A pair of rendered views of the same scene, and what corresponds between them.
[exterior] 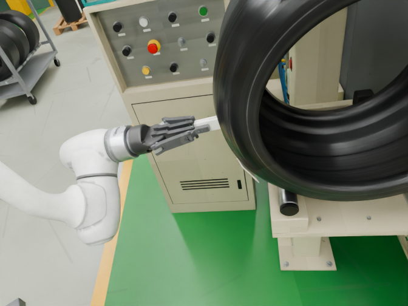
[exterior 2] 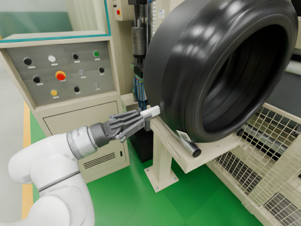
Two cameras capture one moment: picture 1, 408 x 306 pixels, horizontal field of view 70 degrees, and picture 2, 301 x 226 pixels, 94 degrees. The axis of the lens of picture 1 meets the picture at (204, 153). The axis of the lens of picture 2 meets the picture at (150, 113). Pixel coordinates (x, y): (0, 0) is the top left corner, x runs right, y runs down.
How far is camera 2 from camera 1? 0.38 m
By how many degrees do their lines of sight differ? 33
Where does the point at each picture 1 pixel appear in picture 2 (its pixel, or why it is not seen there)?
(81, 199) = (63, 208)
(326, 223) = (204, 154)
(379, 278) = (195, 176)
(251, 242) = (134, 184)
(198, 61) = (93, 84)
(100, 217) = (83, 216)
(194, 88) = (92, 101)
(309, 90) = not seen: hidden behind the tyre
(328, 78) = not seen: hidden behind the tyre
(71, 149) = (28, 161)
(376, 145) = (208, 112)
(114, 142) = (80, 141)
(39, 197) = not seen: outside the picture
